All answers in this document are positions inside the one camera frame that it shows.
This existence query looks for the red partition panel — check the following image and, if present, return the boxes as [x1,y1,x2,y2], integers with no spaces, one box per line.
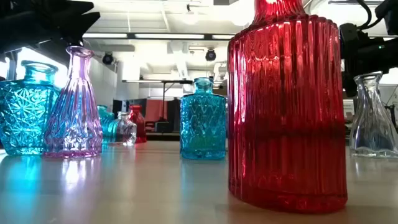
[145,99,169,123]

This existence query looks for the large window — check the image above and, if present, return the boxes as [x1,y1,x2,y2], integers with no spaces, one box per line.
[0,46,70,90]

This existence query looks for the black box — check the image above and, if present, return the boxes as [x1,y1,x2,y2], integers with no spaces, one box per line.
[154,121,172,134]

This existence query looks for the blue zigzag-pattern glass vase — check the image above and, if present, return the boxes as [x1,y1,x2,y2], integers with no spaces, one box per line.
[179,77,228,161]

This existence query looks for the white round ceiling lamp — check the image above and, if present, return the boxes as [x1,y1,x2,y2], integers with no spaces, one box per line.
[181,3,200,26]

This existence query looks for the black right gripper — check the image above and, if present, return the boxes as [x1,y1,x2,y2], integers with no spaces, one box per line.
[340,22,379,98]

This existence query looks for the pink long-necked glass vase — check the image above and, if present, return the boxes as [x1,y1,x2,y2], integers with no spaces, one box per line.
[42,45,104,159]

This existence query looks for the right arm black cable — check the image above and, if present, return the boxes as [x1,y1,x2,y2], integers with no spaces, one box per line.
[354,0,385,31]

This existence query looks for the black high table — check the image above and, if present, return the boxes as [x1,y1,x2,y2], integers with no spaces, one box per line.
[121,79,194,122]

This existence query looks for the blue starburst-cut glass vase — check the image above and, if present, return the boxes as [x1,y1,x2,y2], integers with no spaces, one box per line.
[0,60,62,156]

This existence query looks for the blue round ribbed glass vase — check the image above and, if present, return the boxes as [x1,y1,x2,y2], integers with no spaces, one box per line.
[96,105,116,144]

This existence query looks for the red square glass vase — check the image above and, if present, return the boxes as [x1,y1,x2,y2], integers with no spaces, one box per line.
[128,104,147,144]

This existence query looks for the long ceiling strip light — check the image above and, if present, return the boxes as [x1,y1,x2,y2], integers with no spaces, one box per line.
[82,32,236,40]

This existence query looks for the large red ribbed glass vase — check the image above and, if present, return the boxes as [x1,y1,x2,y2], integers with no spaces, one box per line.
[226,0,348,215]

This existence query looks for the clear tall conical glass vase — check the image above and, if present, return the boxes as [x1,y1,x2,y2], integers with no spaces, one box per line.
[348,72,398,159]

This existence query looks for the clear small glass vase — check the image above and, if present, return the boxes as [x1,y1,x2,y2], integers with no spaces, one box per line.
[108,111,138,147]

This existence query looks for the dark background monitors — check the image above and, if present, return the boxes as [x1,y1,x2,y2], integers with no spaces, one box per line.
[112,98,147,119]

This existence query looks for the black aluminium rig frame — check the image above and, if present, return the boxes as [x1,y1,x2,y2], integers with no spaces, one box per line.
[146,132,181,141]

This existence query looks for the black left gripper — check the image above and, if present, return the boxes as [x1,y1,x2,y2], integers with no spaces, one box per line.
[0,0,101,54]

